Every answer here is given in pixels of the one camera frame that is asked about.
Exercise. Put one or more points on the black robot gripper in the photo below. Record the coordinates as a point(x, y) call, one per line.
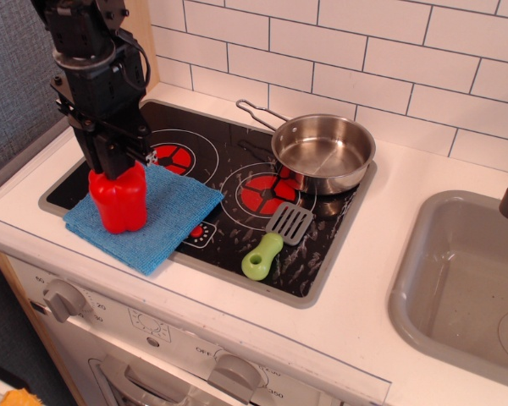
point(101, 95)

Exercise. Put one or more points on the red toy bell pepper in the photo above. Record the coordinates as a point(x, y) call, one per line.
point(121, 203)

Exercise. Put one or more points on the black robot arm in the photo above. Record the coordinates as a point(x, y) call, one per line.
point(82, 29)

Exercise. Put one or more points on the blue towel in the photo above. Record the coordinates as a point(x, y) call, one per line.
point(175, 206)

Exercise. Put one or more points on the black toy stove top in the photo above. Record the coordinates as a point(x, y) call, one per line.
point(239, 162)

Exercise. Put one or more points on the grey left oven knob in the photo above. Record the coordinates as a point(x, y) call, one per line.
point(63, 300)

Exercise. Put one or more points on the grey oven knob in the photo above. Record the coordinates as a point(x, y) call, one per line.
point(63, 300)
point(235, 377)

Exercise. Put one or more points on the steel frying pan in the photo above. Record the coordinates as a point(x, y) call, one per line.
point(319, 154)

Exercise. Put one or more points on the grey right oven knob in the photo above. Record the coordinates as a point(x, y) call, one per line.
point(235, 377)

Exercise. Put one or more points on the yellow object bottom corner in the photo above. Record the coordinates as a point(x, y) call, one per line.
point(20, 397)

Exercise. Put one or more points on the grey sink basin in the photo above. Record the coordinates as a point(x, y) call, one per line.
point(450, 297)

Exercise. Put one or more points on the wooden side post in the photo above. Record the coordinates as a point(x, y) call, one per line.
point(138, 23)

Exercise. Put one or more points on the grey spatula green handle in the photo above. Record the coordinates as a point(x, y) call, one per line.
point(287, 226)

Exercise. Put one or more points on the grey oven door handle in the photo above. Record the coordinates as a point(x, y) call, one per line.
point(144, 385)

